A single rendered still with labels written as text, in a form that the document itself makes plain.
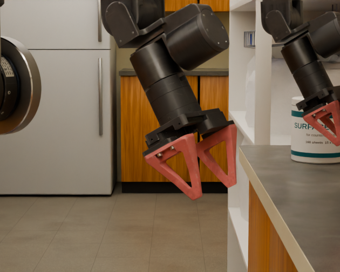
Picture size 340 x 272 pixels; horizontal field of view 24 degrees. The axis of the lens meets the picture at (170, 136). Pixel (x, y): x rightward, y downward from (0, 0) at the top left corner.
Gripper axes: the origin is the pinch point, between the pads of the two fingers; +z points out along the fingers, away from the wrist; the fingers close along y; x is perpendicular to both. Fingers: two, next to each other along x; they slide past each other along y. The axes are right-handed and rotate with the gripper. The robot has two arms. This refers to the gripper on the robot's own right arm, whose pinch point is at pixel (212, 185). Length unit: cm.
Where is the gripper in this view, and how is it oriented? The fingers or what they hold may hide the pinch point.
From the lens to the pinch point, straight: 100.1
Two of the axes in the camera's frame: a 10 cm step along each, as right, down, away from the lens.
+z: 4.2, 9.0, -1.4
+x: -7.6, 4.3, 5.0
